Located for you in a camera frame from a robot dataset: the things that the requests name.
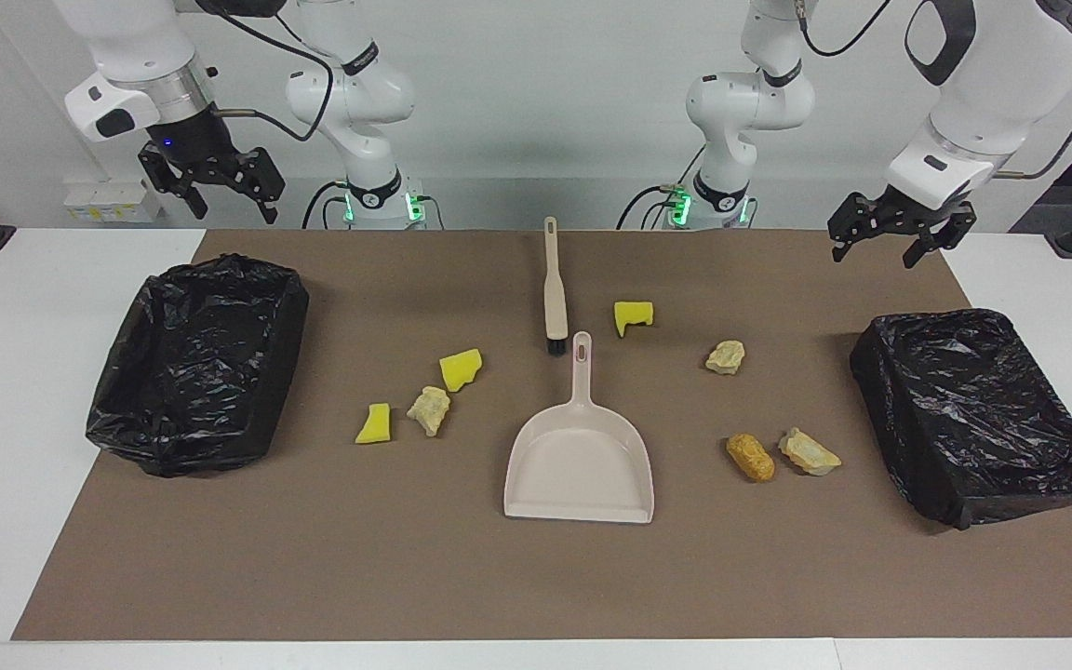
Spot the beige plastic dustpan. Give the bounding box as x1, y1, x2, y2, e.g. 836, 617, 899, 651
503, 331, 655, 524

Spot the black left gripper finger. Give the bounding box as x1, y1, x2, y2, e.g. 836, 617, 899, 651
829, 194, 881, 263
904, 205, 977, 269

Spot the beige foam chunk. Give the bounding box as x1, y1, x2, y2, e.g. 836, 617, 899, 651
407, 385, 452, 438

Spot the black bag lined bin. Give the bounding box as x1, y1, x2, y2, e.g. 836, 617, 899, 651
850, 308, 1072, 531
85, 253, 311, 478

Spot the beige ridged dumpling toy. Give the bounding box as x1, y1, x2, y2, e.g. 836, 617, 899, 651
705, 340, 746, 377
778, 427, 842, 477

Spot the beige hand brush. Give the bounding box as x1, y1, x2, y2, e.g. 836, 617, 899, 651
541, 216, 570, 356

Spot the notched yellow sponge piece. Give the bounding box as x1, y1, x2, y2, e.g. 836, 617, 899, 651
614, 300, 655, 339

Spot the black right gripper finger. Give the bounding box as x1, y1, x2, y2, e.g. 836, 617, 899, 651
236, 147, 286, 224
139, 144, 207, 221

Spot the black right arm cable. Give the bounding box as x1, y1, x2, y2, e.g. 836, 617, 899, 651
196, 0, 337, 142

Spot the white power socket box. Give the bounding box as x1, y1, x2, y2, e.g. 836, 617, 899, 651
64, 179, 165, 224

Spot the brown bread roll toy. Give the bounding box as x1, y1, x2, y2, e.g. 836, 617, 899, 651
726, 433, 776, 483

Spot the black base cable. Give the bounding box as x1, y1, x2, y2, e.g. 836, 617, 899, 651
617, 184, 686, 230
301, 180, 351, 230

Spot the brown table mat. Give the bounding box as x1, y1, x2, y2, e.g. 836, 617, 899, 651
12, 229, 1072, 641

